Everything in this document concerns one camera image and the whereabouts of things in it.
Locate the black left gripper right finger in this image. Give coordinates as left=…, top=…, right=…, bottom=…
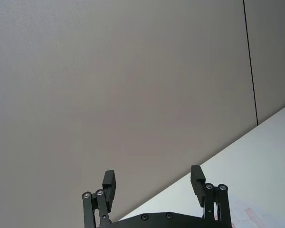
left=190, top=165, right=232, bottom=224

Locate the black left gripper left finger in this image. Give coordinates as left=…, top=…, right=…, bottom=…
left=81, top=170, right=117, bottom=228

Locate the white table cloth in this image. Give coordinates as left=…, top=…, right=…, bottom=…
left=113, top=100, right=285, bottom=228

